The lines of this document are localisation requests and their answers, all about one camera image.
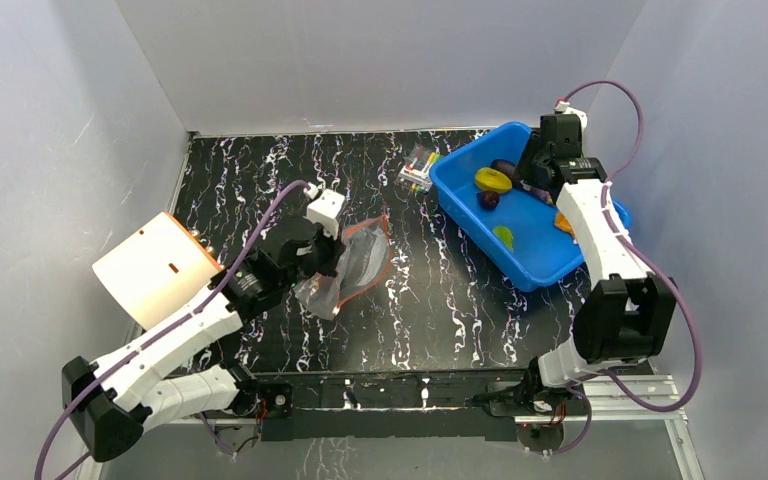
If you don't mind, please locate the small clear marker box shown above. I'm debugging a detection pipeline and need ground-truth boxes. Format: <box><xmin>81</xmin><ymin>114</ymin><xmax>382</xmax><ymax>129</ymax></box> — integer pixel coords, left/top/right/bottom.
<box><xmin>397</xmin><ymin>145</ymin><xmax>442</xmax><ymax>194</ymax></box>

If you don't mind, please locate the yellow toy food ring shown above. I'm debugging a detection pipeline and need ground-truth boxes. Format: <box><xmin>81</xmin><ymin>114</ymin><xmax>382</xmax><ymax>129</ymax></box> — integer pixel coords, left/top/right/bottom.
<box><xmin>474</xmin><ymin>167</ymin><xmax>514</xmax><ymax>195</ymax></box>

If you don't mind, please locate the purple toy eggplant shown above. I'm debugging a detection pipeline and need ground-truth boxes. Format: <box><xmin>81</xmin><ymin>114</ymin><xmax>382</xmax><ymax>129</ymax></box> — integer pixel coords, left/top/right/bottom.
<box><xmin>491</xmin><ymin>159</ymin><xmax>520</xmax><ymax>184</ymax></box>

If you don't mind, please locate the purple cable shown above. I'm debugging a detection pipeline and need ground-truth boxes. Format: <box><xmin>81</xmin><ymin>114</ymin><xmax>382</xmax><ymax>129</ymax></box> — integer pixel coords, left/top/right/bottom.
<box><xmin>554</xmin><ymin>80</ymin><xmax>704</xmax><ymax>458</ymax></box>
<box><xmin>32</xmin><ymin>179</ymin><xmax>322</xmax><ymax>480</ymax></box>

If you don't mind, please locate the blue plastic bin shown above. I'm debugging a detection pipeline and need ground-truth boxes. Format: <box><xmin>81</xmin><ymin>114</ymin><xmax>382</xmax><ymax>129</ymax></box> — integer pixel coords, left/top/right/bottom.
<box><xmin>430</xmin><ymin>122</ymin><xmax>649</xmax><ymax>292</ymax></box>

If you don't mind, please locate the orange toy food piece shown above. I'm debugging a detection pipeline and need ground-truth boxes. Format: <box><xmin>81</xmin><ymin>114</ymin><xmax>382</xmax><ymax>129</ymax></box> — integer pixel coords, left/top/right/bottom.
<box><xmin>553</xmin><ymin>212</ymin><xmax>577</xmax><ymax>240</ymax></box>

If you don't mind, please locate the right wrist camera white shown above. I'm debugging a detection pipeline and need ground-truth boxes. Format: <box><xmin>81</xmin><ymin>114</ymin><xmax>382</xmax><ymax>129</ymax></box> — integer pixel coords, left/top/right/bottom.
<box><xmin>554</xmin><ymin>98</ymin><xmax>588</xmax><ymax>132</ymax></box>

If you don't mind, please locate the dark red toy plum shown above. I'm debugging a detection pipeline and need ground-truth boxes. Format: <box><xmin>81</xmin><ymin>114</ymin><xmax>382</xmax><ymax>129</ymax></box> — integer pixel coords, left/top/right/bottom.
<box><xmin>476</xmin><ymin>191</ymin><xmax>501</xmax><ymax>211</ymax></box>

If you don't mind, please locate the white paper towel roll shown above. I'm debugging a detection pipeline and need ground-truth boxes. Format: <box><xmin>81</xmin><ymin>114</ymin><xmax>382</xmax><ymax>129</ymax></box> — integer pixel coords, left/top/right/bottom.
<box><xmin>92</xmin><ymin>212</ymin><xmax>221</xmax><ymax>330</ymax></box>

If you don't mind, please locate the clear zip bag orange zipper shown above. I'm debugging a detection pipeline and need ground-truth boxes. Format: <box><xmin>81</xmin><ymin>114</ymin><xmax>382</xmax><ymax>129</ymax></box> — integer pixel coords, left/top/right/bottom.
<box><xmin>294</xmin><ymin>215</ymin><xmax>391</xmax><ymax>320</ymax></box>

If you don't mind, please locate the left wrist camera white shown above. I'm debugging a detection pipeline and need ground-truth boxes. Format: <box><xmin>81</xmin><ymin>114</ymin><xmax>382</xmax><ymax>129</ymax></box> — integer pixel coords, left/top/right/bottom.
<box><xmin>305</xmin><ymin>189</ymin><xmax>345</xmax><ymax>240</ymax></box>

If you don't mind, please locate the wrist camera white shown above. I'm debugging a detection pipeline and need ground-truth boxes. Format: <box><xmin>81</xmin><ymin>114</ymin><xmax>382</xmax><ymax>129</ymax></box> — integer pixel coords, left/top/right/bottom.
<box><xmin>554</xmin><ymin>98</ymin><xmax>588</xmax><ymax>132</ymax></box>
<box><xmin>305</xmin><ymin>189</ymin><xmax>345</xmax><ymax>240</ymax></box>

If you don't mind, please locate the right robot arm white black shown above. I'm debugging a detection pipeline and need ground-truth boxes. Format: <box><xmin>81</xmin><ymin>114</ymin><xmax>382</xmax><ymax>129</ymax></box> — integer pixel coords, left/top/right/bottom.
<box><xmin>513</xmin><ymin>113</ymin><xmax>676</xmax><ymax>414</ymax></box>

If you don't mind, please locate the black marbled table mat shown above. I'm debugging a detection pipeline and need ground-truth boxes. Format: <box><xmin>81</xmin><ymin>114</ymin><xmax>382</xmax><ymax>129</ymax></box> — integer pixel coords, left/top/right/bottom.
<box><xmin>173</xmin><ymin>130</ymin><xmax>589</xmax><ymax>373</ymax></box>

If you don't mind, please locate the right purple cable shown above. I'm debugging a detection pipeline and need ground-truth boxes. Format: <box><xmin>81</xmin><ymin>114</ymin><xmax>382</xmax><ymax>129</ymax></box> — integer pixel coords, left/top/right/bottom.
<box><xmin>554</xmin><ymin>80</ymin><xmax>704</xmax><ymax>458</ymax></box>

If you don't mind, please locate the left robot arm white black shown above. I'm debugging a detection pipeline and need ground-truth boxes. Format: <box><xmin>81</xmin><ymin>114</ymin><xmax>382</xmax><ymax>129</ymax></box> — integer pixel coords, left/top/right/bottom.
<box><xmin>61</xmin><ymin>215</ymin><xmax>345</xmax><ymax>462</ymax></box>

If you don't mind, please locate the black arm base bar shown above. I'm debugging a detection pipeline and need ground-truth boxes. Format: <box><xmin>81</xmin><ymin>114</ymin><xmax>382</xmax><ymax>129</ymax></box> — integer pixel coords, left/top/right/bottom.
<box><xmin>251</xmin><ymin>370</ymin><xmax>587</xmax><ymax>444</ymax></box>

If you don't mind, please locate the green toy leaf vegetable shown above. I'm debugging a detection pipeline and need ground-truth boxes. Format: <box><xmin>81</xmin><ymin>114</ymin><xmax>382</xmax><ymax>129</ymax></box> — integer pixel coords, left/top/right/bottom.
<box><xmin>492</xmin><ymin>225</ymin><xmax>514</xmax><ymax>252</ymax></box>

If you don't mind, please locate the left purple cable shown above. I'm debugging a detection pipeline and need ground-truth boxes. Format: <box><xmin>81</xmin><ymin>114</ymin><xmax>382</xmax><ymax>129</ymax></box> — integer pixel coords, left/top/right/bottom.
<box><xmin>32</xmin><ymin>179</ymin><xmax>322</xmax><ymax>480</ymax></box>

